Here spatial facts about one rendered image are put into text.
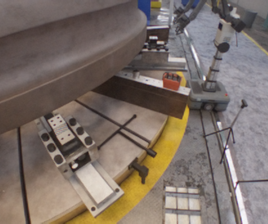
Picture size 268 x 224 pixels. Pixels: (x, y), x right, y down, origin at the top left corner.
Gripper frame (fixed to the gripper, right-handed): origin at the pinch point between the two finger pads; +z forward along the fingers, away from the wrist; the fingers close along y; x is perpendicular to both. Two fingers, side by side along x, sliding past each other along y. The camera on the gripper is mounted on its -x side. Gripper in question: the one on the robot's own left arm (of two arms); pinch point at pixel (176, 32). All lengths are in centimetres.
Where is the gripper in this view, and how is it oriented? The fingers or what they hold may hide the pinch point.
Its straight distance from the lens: 214.9
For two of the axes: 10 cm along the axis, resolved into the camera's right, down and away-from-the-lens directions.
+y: -0.9, 7.0, -7.1
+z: -6.1, 5.2, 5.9
